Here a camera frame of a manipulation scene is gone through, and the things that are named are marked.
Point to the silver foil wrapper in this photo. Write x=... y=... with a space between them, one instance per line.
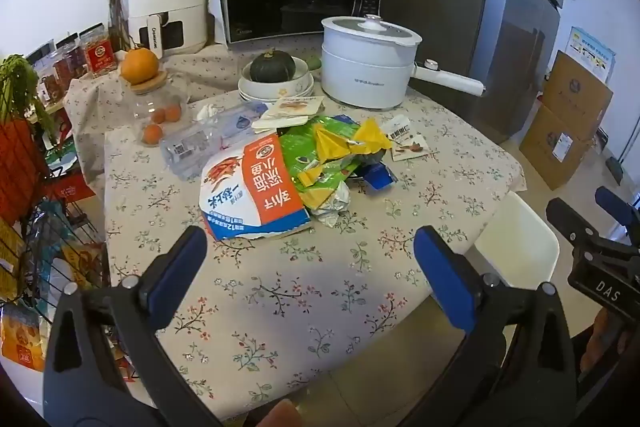
x=332 y=207

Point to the white trash bin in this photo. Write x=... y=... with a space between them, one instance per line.
x=517 y=242

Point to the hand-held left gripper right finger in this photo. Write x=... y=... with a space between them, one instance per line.
x=445 y=279

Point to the glass jar with wooden lid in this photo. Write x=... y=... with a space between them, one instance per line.
x=145 y=99

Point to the person's left hand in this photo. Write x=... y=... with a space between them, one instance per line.
x=281 y=414

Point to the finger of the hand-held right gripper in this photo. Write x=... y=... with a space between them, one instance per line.
x=570 y=219
x=614 y=203

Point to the wall poster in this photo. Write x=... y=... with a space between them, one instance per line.
x=595 y=52

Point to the cardboard box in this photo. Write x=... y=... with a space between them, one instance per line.
x=575 y=94
x=555 y=152

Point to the orange white rice bag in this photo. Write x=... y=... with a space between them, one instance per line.
x=270 y=189

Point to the large orange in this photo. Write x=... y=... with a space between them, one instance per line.
x=140 y=65

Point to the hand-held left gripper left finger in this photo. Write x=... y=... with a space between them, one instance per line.
x=176 y=269

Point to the grey refrigerator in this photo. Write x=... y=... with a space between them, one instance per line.
x=480 y=7

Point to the green leafy plant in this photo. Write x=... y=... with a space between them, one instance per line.
x=20 y=87

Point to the yellow snack wrapper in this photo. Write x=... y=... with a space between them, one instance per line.
x=370 y=136

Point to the green snack bag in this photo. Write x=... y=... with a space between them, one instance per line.
x=295 y=157

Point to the small orange fruit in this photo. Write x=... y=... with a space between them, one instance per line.
x=173 y=112
x=151 y=133
x=158 y=116

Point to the white crumpled tissue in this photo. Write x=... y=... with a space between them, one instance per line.
x=207 y=111

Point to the white ceramic bowl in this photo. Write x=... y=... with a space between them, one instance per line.
x=300 y=74
x=272 y=93

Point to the beige small packet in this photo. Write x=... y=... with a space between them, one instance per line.
x=295 y=106

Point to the green vegetable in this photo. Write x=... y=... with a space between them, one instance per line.
x=313 y=62

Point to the flat blue bag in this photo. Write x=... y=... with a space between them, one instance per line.
x=378 y=175

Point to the white electric pot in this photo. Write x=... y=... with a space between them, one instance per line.
x=365 y=67

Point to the dark green squash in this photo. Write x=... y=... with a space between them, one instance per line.
x=271 y=67

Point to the black dustpan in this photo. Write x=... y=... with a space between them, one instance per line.
x=615 y=168

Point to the person's right hand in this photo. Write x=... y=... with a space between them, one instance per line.
x=595 y=349

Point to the glass vase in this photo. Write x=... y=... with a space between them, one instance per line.
x=118 y=22

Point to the orange red box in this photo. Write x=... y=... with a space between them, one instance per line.
x=17 y=167

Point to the white nut print packet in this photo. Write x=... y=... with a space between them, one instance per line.
x=407 y=138

